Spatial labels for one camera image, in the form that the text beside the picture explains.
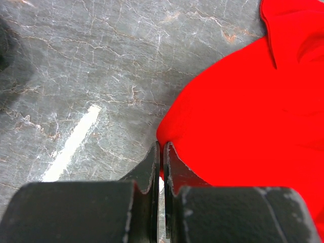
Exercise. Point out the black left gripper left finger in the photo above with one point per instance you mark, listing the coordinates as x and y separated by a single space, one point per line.
125 210

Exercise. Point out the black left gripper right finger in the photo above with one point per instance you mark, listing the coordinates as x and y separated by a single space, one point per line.
196 211

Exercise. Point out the red t shirt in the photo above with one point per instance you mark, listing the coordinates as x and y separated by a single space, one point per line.
255 117

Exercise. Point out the dark green striped folded shirt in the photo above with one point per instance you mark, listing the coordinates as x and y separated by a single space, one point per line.
5 46

